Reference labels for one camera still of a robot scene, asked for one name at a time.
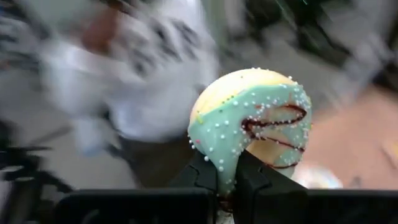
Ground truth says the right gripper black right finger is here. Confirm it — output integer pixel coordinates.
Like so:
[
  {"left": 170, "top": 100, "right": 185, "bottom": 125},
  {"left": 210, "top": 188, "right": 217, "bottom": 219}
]
[{"left": 234, "top": 150, "right": 398, "bottom": 224}]

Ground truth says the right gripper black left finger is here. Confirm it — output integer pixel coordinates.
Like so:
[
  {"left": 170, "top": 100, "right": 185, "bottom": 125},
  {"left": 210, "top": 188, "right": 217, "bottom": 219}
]
[{"left": 55, "top": 151, "right": 218, "bottom": 224}]

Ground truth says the mint iced chocolate drizzle donut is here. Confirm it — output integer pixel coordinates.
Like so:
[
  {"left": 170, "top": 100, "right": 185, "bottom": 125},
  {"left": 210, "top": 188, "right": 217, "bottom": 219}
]
[{"left": 187, "top": 67, "right": 313, "bottom": 200}]

